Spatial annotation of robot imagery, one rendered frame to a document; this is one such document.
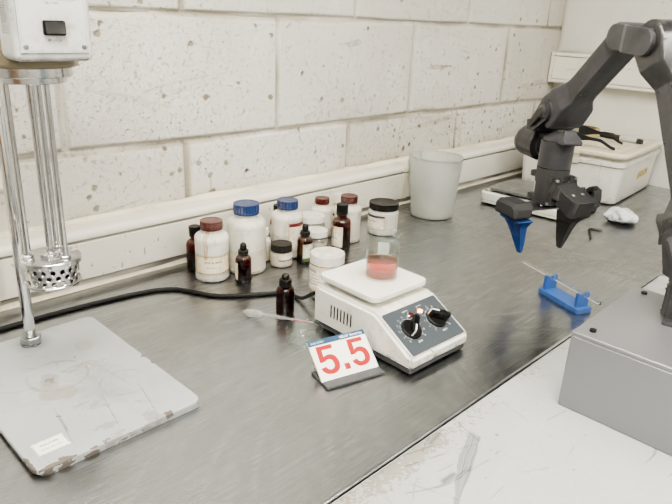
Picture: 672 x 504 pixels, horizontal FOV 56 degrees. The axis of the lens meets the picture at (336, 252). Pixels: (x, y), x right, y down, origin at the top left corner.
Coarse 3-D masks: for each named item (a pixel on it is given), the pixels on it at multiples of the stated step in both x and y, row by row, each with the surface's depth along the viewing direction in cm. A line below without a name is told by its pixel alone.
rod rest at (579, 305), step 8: (544, 280) 113; (552, 280) 113; (544, 288) 113; (552, 288) 114; (552, 296) 111; (560, 296) 111; (568, 296) 111; (576, 296) 106; (560, 304) 109; (568, 304) 108; (576, 304) 106; (584, 304) 107; (576, 312) 106; (584, 312) 107
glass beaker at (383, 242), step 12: (372, 228) 95; (384, 228) 95; (396, 228) 94; (372, 240) 92; (384, 240) 91; (396, 240) 91; (372, 252) 92; (384, 252) 91; (396, 252) 92; (372, 264) 93; (384, 264) 92; (396, 264) 93; (372, 276) 93; (384, 276) 93; (396, 276) 94
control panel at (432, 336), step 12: (420, 300) 93; (432, 300) 94; (396, 312) 89; (408, 312) 90; (396, 324) 88; (420, 324) 90; (432, 324) 91; (456, 324) 93; (432, 336) 89; (444, 336) 90; (408, 348) 85; (420, 348) 86
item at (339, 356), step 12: (360, 336) 88; (312, 348) 84; (324, 348) 85; (336, 348) 86; (348, 348) 87; (360, 348) 87; (324, 360) 84; (336, 360) 85; (348, 360) 86; (360, 360) 86; (372, 360) 87; (324, 372) 83; (336, 372) 84
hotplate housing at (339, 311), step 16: (320, 288) 96; (336, 288) 95; (320, 304) 96; (336, 304) 93; (352, 304) 91; (368, 304) 90; (384, 304) 90; (400, 304) 91; (320, 320) 97; (336, 320) 94; (352, 320) 91; (368, 320) 89; (368, 336) 89; (384, 336) 87; (464, 336) 92; (384, 352) 88; (400, 352) 85; (432, 352) 87; (448, 352) 91; (400, 368) 86; (416, 368) 86
